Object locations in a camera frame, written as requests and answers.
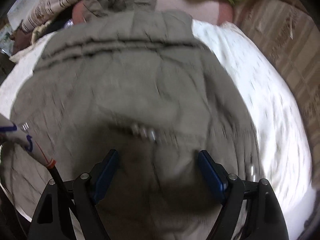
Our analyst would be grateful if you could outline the olive puffer jacket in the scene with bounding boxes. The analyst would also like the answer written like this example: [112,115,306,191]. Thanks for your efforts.
[9,0,259,239]

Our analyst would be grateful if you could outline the white patterned bed sheet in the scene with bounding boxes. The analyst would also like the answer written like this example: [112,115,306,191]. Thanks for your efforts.
[1,20,316,239]

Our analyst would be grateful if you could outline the white sleeve with blue marks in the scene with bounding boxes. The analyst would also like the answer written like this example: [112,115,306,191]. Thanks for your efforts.
[1,114,56,169]

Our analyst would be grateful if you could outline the brown cloth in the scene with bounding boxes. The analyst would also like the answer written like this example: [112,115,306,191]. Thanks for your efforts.
[10,24,32,55]

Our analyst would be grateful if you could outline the floral cream cloth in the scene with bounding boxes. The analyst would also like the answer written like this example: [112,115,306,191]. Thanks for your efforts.
[31,20,53,44]

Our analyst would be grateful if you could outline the striped beige side cushion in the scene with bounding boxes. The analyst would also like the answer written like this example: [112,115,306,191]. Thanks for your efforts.
[235,0,320,160]

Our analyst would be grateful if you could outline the pink quilted mattress pad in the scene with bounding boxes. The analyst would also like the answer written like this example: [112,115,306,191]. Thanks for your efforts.
[72,0,233,25]

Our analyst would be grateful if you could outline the black cable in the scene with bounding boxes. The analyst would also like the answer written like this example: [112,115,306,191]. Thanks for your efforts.
[48,164,75,210]

